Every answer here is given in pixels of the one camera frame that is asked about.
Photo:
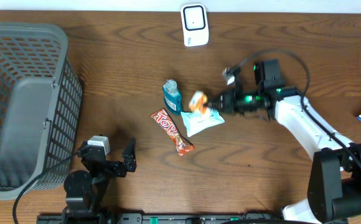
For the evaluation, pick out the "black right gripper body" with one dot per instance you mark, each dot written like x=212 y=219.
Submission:
x=236 y=100

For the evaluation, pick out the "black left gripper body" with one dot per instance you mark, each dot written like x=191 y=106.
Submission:
x=114 y=169

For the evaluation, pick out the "orange snack packet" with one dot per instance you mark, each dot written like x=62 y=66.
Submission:
x=197 y=104

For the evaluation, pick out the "light blue wet wipes pack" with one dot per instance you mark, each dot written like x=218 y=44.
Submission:
x=196 y=122

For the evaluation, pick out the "red Top chocolate bar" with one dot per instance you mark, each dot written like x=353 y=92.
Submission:
x=165 y=121

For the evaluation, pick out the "blue mouthwash bottle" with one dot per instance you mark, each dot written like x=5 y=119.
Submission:
x=172 y=97

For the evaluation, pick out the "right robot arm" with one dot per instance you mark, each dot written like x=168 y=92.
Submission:
x=334 y=190

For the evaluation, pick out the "white barcode scanner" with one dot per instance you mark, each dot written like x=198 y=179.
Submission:
x=194 y=25

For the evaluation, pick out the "grey plastic shopping basket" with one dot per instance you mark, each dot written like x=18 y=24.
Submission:
x=40 y=99

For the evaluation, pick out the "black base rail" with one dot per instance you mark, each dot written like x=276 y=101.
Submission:
x=130 y=218

